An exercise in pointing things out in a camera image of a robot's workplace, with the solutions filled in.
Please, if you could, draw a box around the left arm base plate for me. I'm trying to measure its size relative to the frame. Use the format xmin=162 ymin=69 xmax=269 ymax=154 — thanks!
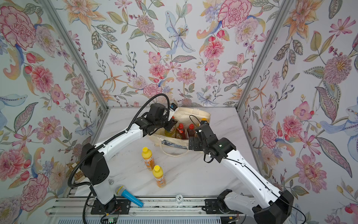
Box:
xmin=90 ymin=199 xmax=131 ymax=215

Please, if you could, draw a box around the cream canvas shopping bag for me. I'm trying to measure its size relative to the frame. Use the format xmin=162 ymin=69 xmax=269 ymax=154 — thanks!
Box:
xmin=149 ymin=107 xmax=211 ymax=157

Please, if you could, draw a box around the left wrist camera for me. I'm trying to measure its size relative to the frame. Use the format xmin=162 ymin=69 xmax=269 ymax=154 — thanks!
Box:
xmin=168 ymin=103 xmax=178 ymax=121

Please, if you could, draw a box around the green dish soap bottle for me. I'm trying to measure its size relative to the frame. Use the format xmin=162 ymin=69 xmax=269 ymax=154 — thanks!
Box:
xmin=165 ymin=116 xmax=177 ymax=138

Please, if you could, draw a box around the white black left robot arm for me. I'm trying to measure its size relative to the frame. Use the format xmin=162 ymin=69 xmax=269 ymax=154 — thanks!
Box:
xmin=79 ymin=103 xmax=178 ymax=207

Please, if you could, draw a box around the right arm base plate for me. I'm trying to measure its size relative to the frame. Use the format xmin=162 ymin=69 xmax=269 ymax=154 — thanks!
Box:
xmin=201 ymin=199 xmax=241 ymax=215

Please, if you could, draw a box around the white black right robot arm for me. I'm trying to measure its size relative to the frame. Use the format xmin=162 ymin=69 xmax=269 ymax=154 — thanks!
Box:
xmin=189 ymin=121 xmax=294 ymax=224

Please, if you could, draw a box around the blue toy microphone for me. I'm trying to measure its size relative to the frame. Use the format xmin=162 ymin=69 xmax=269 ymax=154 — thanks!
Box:
xmin=115 ymin=185 xmax=144 ymax=208

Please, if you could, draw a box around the aluminium rail frame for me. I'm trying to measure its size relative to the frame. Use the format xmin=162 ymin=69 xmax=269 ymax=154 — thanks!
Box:
xmin=45 ymin=197 xmax=256 ymax=224

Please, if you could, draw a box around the dark red bottle front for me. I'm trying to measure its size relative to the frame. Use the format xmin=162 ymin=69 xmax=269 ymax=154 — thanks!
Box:
xmin=187 ymin=124 xmax=195 ymax=138

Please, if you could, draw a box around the orange bottle yellow cap front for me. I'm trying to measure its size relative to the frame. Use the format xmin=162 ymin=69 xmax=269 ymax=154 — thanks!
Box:
xmin=153 ymin=165 xmax=166 ymax=188

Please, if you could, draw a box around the black corrugated cable conduit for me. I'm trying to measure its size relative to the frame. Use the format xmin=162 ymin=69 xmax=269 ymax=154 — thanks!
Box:
xmin=67 ymin=93 xmax=171 ymax=188

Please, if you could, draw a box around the dark red bottle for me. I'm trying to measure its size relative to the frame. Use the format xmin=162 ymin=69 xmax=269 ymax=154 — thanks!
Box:
xmin=175 ymin=123 xmax=187 ymax=140
xmin=187 ymin=124 xmax=195 ymax=138

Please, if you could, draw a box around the orange bottle yellow cap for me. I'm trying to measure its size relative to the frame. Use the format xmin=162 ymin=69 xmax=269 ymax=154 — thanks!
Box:
xmin=153 ymin=165 xmax=166 ymax=188
xmin=142 ymin=147 xmax=155 ymax=171

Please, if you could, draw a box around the green circuit board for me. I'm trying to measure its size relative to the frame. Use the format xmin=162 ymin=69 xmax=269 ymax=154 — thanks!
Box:
xmin=100 ymin=217 xmax=118 ymax=224

